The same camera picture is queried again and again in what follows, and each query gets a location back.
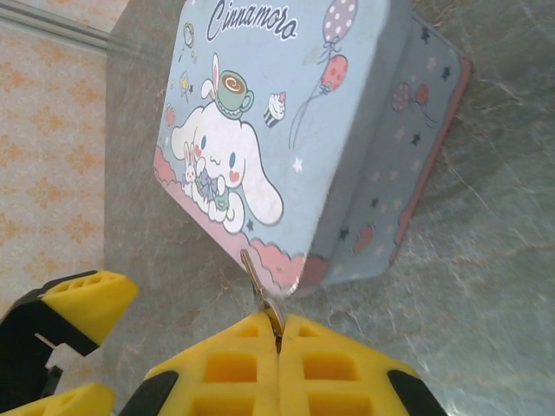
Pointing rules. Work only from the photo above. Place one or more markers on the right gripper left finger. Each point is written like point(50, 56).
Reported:
point(225, 372)

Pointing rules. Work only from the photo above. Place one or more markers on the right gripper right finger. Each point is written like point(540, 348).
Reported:
point(329, 372)

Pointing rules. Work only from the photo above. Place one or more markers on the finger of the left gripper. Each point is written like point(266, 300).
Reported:
point(65, 403)
point(86, 303)

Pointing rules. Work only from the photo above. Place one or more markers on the small metal key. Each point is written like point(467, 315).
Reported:
point(253, 277)

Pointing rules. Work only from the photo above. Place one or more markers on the blue cartoon tin box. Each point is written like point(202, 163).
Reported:
point(282, 130)

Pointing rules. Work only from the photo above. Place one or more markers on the aluminium frame post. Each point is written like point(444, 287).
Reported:
point(52, 26)

